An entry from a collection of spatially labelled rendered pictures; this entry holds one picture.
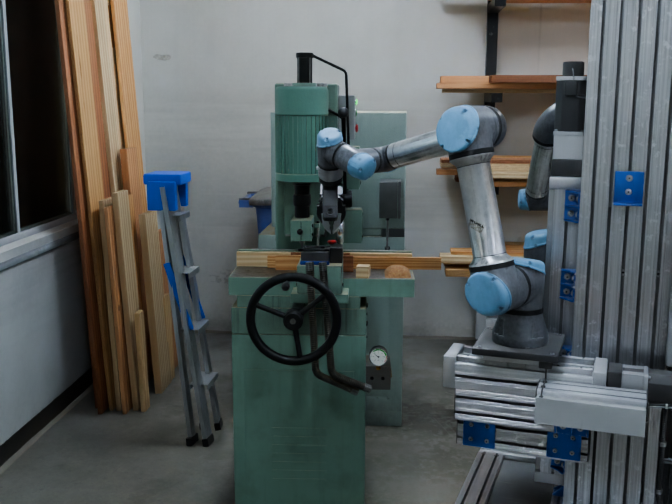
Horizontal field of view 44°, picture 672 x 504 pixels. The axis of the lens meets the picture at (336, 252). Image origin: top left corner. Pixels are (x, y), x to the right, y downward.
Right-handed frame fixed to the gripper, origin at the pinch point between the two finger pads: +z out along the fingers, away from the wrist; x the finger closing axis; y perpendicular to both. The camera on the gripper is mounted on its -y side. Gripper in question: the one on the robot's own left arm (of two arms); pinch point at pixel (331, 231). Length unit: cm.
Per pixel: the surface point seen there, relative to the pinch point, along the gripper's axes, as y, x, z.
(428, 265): 7.4, -31.9, 20.3
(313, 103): 28.5, 6.3, -29.6
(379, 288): -8.3, -15.3, 16.5
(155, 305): 91, 94, 121
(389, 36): 250, -23, 55
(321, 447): -36, 3, 63
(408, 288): -8.2, -24.6, 16.4
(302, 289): -15.7, 8.7, 10.4
